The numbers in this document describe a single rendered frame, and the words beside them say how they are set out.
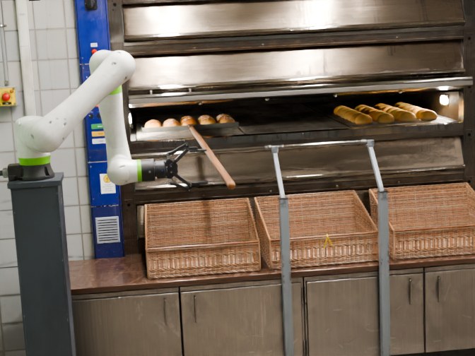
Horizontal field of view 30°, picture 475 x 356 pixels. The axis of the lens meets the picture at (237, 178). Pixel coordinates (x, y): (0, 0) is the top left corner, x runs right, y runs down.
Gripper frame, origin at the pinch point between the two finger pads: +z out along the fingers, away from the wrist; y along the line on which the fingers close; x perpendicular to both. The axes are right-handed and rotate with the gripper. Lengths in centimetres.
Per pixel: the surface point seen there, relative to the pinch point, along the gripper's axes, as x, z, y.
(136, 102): -86, -25, -21
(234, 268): -50, 16, 59
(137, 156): -63, -26, 4
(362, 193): -101, 95, 38
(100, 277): -61, -48, 62
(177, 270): -51, -11, 58
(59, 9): -101, -60, -68
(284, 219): -39, 40, 34
